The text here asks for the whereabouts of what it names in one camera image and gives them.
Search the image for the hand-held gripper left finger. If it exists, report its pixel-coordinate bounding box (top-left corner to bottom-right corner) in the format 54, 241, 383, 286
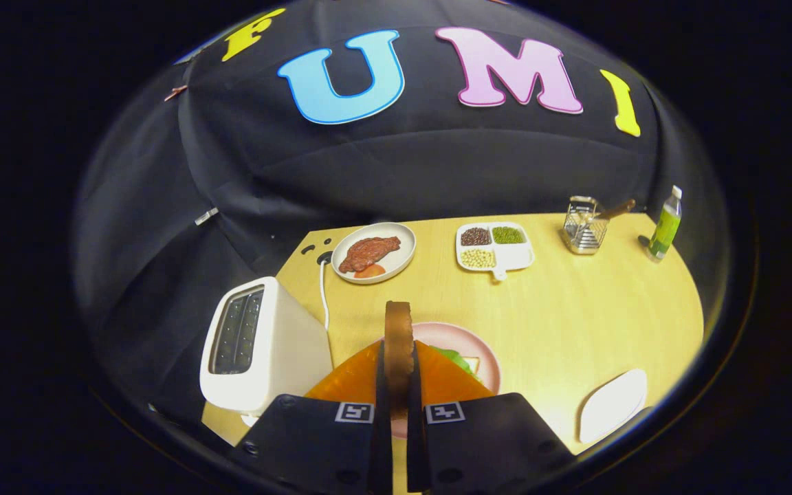
234, 340, 393, 495

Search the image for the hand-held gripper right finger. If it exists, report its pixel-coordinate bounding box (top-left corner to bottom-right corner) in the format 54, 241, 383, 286
406, 340, 575, 495

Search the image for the green lettuce leaf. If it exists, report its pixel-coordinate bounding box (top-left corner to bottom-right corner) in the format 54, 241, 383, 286
430, 346, 476, 375

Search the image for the toasted bread slice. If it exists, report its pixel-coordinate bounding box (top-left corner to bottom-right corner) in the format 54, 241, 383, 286
384, 300, 416, 420

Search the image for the pink plate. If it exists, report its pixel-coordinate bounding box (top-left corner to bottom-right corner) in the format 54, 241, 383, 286
372, 321, 502, 441

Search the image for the white toaster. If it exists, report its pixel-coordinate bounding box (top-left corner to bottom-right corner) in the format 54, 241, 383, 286
199, 276, 333, 417

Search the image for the pile of yellow soybeans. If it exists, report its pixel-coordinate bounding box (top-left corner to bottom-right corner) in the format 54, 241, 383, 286
460, 248, 496, 270

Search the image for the brown steak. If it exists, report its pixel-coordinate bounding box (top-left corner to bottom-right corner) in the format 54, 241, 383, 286
338, 236, 402, 274

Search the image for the white oval plate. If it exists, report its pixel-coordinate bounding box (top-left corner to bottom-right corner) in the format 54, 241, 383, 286
579, 368, 648, 444

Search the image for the round white plate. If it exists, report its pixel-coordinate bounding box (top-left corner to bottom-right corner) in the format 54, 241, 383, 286
331, 222, 417, 285

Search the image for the white divided tray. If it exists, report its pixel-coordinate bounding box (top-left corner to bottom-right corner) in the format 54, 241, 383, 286
455, 221, 536, 281

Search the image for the green drink bottle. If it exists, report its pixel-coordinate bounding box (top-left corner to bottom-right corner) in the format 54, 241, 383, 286
647, 185, 683, 262

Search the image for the white toaster power cable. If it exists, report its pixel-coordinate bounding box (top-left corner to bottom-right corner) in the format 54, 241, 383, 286
318, 253, 333, 332

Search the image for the metal wire utensil holder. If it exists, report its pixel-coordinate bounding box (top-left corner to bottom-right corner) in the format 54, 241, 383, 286
563, 196, 608, 256

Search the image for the wooden handled utensil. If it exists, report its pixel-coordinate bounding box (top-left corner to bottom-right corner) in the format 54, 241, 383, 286
592, 199, 637, 222

